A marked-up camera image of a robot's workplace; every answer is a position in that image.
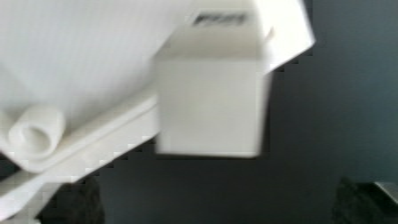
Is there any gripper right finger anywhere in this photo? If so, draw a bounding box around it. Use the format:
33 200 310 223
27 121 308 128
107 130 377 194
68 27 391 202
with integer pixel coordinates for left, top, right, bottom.
333 177 398 224

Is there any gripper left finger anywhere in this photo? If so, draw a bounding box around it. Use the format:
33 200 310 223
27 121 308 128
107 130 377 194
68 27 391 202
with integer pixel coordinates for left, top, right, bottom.
38 176 105 224

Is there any white leg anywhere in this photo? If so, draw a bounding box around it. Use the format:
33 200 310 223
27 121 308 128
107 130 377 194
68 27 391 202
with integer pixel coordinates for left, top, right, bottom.
153 0 265 158

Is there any white desk tabletop tray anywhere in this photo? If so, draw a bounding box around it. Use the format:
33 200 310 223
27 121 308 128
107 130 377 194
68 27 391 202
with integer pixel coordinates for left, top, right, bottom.
0 0 315 224

